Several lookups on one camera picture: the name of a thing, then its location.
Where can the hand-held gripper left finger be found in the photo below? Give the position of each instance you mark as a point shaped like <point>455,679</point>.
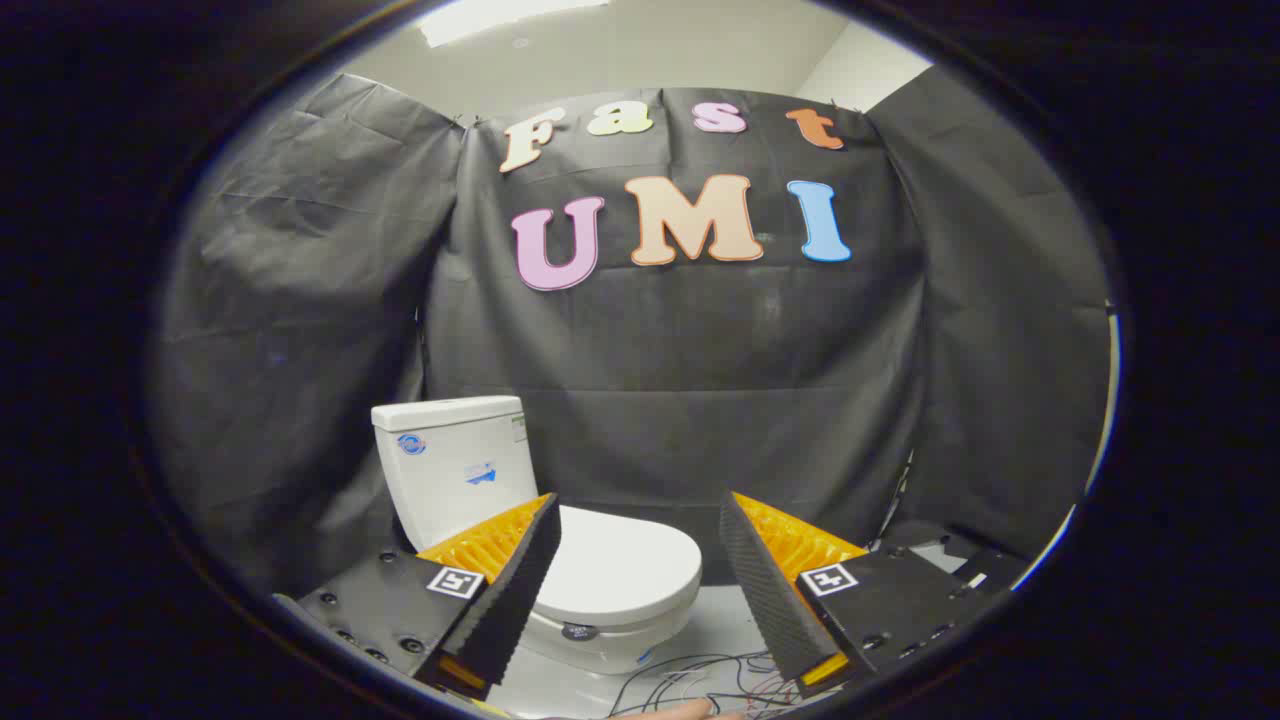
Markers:
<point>515,590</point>

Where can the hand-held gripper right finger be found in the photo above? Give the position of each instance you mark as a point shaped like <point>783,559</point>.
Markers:
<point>765,590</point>

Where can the white toilet lid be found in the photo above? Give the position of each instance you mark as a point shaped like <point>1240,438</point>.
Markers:
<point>620,570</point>

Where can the white ceramic toilet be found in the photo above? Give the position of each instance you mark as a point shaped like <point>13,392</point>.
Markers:
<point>450,460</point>

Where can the black device box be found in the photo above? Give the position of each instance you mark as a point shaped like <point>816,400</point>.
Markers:
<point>1000,568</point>

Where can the black backdrop cloth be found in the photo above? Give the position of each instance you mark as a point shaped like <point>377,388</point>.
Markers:
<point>700,350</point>

